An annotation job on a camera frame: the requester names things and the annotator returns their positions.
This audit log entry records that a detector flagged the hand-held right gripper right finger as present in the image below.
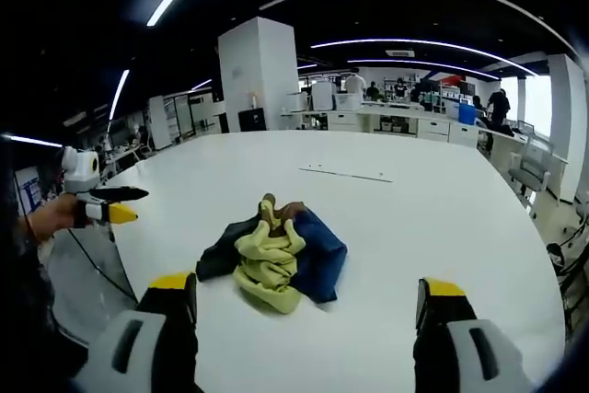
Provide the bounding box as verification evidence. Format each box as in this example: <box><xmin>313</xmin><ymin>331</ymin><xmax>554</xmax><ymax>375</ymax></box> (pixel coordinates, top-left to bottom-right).
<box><xmin>412</xmin><ymin>276</ymin><xmax>537</xmax><ymax>393</ymax></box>

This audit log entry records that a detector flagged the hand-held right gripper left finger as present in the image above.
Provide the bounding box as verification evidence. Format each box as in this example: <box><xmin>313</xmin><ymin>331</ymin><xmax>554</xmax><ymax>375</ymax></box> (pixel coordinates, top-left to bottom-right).
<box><xmin>75</xmin><ymin>271</ymin><xmax>200</xmax><ymax>393</ymax></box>

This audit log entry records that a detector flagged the blue yellow brown garment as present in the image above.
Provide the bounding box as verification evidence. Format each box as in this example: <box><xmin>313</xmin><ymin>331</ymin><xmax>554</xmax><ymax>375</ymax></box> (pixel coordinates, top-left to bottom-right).
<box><xmin>195</xmin><ymin>191</ymin><xmax>349</xmax><ymax>316</ymax></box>

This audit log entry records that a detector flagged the clear template sheet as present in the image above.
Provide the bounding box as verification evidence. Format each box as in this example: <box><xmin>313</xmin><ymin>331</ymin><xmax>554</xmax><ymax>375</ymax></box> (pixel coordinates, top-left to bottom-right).
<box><xmin>297</xmin><ymin>164</ymin><xmax>397</xmax><ymax>184</ymax></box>

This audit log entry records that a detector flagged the white tall cabinet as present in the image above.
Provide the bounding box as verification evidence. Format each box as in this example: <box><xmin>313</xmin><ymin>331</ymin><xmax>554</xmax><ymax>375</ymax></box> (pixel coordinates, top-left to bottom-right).
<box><xmin>147</xmin><ymin>94</ymin><xmax>174</xmax><ymax>151</ymax></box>

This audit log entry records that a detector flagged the glass partition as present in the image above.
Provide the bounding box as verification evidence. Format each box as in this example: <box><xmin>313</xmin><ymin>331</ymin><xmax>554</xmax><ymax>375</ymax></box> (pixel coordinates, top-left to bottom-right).
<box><xmin>172</xmin><ymin>90</ymin><xmax>223</xmax><ymax>140</ymax></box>

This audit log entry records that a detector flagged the small black cabinet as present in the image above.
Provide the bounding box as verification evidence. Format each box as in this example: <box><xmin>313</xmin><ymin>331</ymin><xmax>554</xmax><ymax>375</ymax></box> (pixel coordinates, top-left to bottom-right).
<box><xmin>237</xmin><ymin>107</ymin><xmax>268</xmax><ymax>133</ymax></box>

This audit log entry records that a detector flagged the white square pillar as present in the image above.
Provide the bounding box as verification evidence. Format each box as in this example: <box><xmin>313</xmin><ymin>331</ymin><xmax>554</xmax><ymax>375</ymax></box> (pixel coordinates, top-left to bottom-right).
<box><xmin>217</xmin><ymin>16</ymin><xmax>300</xmax><ymax>134</ymax></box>

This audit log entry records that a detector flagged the grey office chair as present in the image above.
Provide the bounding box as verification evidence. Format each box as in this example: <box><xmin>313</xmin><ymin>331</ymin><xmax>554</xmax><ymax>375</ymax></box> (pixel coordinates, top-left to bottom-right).
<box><xmin>507</xmin><ymin>133</ymin><xmax>557</xmax><ymax>204</ymax></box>

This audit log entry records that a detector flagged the white tall appliance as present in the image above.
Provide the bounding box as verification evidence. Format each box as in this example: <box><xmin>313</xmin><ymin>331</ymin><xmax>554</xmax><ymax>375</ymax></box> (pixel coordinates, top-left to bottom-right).
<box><xmin>311</xmin><ymin>80</ymin><xmax>335</xmax><ymax>111</ymax></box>

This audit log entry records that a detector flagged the row of white desk cabinets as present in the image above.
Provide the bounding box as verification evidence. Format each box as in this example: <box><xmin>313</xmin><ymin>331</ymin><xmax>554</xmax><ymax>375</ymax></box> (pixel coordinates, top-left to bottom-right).
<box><xmin>327</xmin><ymin>107</ymin><xmax>480</xmax><ymax>149</ymax></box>

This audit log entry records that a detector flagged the blue storage box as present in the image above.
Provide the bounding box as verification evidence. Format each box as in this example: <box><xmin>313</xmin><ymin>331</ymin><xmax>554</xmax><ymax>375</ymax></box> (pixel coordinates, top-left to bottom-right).
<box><xmin>457</xmin><ymin>100</ymin><xmax>478</xmax><ymax>126</ymax></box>

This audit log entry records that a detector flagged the white storage box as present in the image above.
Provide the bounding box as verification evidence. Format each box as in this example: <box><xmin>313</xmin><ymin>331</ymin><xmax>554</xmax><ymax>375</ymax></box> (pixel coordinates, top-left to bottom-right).
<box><xmin>333</xmin><ymin>92</ymin><xmax>363</xmax><ymax>111</ymax></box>

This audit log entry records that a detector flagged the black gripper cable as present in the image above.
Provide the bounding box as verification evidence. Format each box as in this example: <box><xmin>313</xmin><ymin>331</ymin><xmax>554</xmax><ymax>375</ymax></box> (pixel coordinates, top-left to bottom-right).
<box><xmin>67</xmin><ymin>225</ymin><xmax>140</xmax><ymax>305</ymax></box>

